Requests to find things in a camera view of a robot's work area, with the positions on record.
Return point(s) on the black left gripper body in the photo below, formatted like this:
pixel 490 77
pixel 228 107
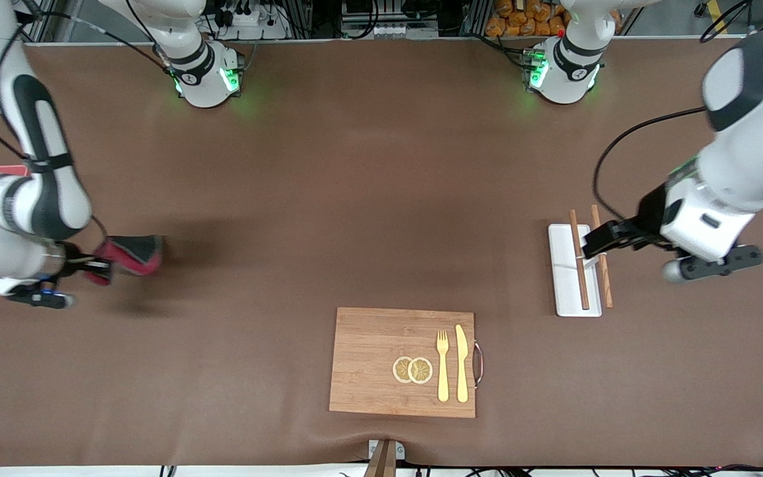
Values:
pixel 649 211

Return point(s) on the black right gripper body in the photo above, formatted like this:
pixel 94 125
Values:
pixel 74 255

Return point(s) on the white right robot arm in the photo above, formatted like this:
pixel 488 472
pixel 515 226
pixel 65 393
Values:
pixel 44 199

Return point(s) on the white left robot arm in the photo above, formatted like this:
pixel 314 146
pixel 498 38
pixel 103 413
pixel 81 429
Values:
pixel 746 159

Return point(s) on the white chopstick clip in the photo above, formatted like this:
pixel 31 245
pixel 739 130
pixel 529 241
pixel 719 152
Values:
pixel 592 263

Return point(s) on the white rectangular tray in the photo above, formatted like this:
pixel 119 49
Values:
pixel 563 278

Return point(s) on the gold knife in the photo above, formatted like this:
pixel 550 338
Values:
pixel 461 364

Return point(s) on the gold fork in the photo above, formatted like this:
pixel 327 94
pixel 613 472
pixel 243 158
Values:
pixel 442 371

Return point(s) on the lemon slice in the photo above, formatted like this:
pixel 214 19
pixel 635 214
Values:
pixel 421 370
pixel 400 369

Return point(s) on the orange snack packets pile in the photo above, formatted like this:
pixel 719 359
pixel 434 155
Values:
pixel 520 16

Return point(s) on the white power strip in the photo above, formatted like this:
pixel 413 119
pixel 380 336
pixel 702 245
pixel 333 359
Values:
pixel 252 23

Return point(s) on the black equipment with white connectors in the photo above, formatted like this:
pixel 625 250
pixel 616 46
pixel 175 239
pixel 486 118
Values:
pixel 388 16

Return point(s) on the wooden post with metal bracket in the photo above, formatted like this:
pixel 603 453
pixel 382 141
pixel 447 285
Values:
pixel 383 460

